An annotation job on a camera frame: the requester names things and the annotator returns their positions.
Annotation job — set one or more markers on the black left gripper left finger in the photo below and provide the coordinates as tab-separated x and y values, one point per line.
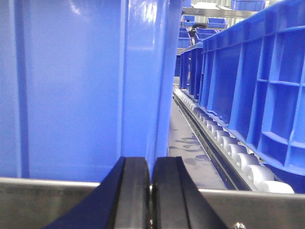
121	201

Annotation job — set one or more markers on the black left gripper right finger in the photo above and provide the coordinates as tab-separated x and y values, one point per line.
177	202

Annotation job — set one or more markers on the large blue plastic bin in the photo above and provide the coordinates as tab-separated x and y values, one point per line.
84	82

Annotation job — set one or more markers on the white roller conveyor track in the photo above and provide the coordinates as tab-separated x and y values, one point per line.
238	166

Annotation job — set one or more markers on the blue bin behind ribbed bin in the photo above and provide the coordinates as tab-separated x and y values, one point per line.
191	61

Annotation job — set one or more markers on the blue ribbed bin at right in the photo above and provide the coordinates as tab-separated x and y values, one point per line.
253	82

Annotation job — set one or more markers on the small blue background bin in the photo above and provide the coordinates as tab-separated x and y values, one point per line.
184	39
188	20
201	34
217	23

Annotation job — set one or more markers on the stainless steel shelf rail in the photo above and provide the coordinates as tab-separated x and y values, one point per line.
33	204

